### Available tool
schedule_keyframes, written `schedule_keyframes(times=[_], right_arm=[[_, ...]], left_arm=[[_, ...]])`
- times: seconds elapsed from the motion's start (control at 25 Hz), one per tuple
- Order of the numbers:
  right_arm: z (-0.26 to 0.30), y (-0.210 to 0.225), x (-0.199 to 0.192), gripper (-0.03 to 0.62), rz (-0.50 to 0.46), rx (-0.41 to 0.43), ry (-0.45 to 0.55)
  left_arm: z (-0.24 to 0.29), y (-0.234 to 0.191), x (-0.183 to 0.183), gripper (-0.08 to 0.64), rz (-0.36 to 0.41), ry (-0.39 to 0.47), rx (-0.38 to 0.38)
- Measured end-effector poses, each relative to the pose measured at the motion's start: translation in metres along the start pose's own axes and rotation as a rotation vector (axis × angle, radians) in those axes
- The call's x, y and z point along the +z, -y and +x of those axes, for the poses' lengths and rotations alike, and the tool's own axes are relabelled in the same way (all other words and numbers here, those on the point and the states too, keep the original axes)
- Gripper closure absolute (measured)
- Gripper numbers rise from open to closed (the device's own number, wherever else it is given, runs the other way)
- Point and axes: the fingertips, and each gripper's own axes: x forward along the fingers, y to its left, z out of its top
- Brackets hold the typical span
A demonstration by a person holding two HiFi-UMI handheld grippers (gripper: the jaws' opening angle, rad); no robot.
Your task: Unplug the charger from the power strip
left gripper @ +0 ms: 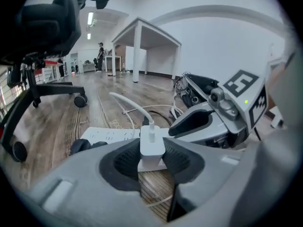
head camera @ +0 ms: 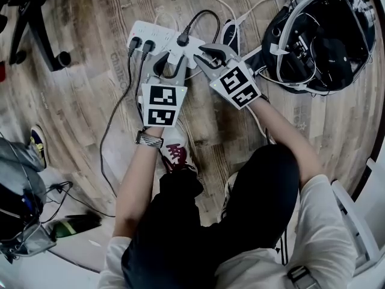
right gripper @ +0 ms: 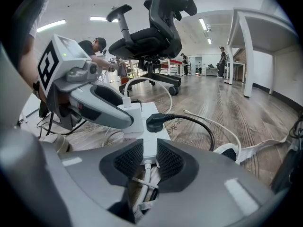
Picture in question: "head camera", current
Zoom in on white strap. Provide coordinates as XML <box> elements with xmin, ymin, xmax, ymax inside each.
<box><xmin>236</xmin><ymin>0</ymin><xmax>291</xmax><ymax>23</ymax></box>

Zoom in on gray shoulder strap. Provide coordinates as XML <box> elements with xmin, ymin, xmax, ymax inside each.
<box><xmin>287</xmin><ymin>265</ymin><xmax>322</xmax><ymax>289</ymax></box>

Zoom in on white power strip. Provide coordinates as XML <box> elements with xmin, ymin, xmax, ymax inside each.
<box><xmin>126</xmin><ymin>20</ymin><xmax>207</xmax><ymax>69</ymax></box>

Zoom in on person's black trousers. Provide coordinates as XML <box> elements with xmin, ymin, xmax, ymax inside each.
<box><xmin>121</xmin><ymin>144</ymin><xmax>301</xmax><ymax>289</ymax></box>

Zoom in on black backpack gray trim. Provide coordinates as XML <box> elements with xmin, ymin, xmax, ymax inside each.
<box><xmin>221</xmin><ymin>0</ymin><xmax>378</xmax><ymax>98</ymax></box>
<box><xmin>0</xmin><ymin>182</ymin><xmax>58</xmax><ymax>258</ymax></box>

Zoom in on black office chair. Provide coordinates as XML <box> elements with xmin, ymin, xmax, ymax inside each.
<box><xmin>0</xmin><ymin>0</ymin><xmax>73</xmax><ymax>72</ymax></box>

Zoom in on person's right white shoe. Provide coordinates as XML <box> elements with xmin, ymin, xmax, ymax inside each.
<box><xmin>221</xmin><ymin>172</ymin><xmax>240</xmax><ymax>222</ymax></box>

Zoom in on thin black cable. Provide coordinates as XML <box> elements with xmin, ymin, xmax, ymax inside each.
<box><xmin>42</xmin><ymin>181</ymin><xmax>117</xmax><ymax>222</ymax></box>

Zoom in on person's right forearm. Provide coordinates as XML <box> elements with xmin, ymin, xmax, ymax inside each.
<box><xmin>246</xmin><ymin>99</ymin><xmax>324</xmax><ymax>189</ymax></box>

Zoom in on person's left forearm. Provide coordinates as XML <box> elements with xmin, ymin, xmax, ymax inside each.
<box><xmin>112</xmin><ymin>126</ymin><xmax>165</xmax><ymax>239</ymax></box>

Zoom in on person's white shirt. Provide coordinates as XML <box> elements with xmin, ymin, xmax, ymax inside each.
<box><xmin>97</xmin><ymin>173</ymin><xmax>359</xmax><ymax>289</ymax></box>

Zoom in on person's left white shoe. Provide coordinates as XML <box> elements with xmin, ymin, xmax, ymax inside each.
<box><xmin>159</xmin><ymin>122</ymin><xmax>198</xmax><ymax>174</ymax></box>

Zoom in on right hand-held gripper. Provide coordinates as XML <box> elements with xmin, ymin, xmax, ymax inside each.
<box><xmin>194</xmin><ymin>43</ymin><xmax>262</xmax><ymax>110</ymax></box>

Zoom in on person's white shoe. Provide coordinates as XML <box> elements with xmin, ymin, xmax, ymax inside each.
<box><xmin>221</xmin><ymin>172</ymin><xmax>240</xmax><ymax>222</ymax></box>
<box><xmin>159</xmin><ymin>122</ymin><xmax>198</xmax><ymax>174</ymax></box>

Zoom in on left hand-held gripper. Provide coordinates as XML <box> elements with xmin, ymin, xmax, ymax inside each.
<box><xmin>141</xmin><ymin>51</ymin><xmax>188</xmax><ymax>128</ymax></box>

